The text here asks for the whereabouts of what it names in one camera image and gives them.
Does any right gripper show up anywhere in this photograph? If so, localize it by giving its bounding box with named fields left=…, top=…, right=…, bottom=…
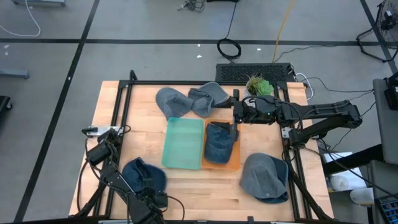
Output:
left=213, top=88, right=282, bottom=142

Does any grey ribbed fabric hat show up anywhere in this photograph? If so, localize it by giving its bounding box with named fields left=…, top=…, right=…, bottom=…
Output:
left=187, top=81, right=230, bottom=119

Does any dark blue denim hat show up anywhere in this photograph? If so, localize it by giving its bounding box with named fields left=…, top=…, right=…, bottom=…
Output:
left=120, top=156, right=169, bottom=202
left=203, top=123, right=237, bottom=165
left=254, top=157, right=290, bottom=205

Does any large grey fabric hat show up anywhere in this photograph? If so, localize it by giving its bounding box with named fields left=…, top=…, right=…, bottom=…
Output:
left=239, top=152, right=290, bottom=200

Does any orange translucent plastic bin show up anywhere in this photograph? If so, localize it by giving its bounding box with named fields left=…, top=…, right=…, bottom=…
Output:
left=201, top=119, right=242, bottom=172

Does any succulent in patterned white pot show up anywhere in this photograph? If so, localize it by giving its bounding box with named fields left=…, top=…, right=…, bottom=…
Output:
left=244, top=74, right=275, bottom=100

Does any black perforated computer case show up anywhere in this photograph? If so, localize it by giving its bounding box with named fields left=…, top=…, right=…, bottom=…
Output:
left=215, top=62, right=297, bottom=84

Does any teal translucent plastic bin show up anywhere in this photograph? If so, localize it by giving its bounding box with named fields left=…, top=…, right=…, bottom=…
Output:
left=160, top=116, right=205, bottom=171

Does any silver mounting plate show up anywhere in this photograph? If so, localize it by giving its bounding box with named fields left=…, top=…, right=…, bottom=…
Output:
left=280, top=126, right=295, bottom=140
left=81, top=125, right=125, bottom=138

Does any white paper roll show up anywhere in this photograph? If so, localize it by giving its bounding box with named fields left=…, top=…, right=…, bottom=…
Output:
left=328, top=167, right=368, bottom=192

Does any grey desk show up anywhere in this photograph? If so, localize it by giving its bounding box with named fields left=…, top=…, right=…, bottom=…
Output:
left=372, top=77, right=398, bottom=166

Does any black keyboard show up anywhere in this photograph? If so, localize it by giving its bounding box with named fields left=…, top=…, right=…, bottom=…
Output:
left=374, top=193, right=398, bottom=223

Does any black floor fan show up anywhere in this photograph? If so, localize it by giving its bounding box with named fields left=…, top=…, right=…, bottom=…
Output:
left=356, top=0, right=398, bottom=63

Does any grey equipment base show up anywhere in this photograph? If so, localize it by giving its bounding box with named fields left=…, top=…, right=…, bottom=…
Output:
left=0, top=68, right=30, bottom=80

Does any black aluminium table frame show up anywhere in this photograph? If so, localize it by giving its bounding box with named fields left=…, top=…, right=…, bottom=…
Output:
left=74, top=69, right=335, bottom=224

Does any black hanging cable with coil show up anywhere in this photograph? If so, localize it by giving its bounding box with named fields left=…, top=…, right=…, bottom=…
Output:
left=216, top=0, right=243, bottom=60

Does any white power cable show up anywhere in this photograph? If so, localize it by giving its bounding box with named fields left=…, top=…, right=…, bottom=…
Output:
left=294, top=72, right=315, bottom=101

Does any yellow hanging cable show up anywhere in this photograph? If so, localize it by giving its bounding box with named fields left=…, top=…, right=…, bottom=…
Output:
left=272, top=0, right=295, bottom=63

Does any black floor cable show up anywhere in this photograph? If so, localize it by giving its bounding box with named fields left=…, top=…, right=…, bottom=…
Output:
left=300, top=76, right=376, bottom=94

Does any tangled black cable bundle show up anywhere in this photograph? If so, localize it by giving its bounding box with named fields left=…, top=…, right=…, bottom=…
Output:
left=177, top=0, right=206, bottom=14

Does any white floor cable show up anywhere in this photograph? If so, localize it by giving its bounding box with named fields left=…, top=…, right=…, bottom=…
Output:
left=0, top=0, right=42, bottom=38

